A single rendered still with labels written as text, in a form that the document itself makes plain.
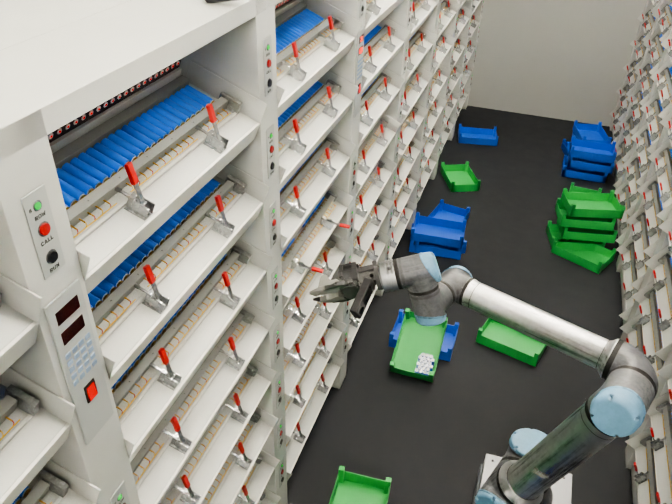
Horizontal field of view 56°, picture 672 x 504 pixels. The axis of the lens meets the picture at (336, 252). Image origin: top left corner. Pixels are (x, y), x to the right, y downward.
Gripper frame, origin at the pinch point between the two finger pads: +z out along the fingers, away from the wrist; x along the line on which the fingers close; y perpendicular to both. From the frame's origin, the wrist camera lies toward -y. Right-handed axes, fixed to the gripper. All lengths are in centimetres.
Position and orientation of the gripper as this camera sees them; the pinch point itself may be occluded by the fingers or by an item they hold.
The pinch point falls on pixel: (315, 297)
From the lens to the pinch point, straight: 186.5
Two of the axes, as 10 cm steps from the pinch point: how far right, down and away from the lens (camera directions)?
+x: -2.6, -5.3, -8.1
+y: -0.9, -8.2, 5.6
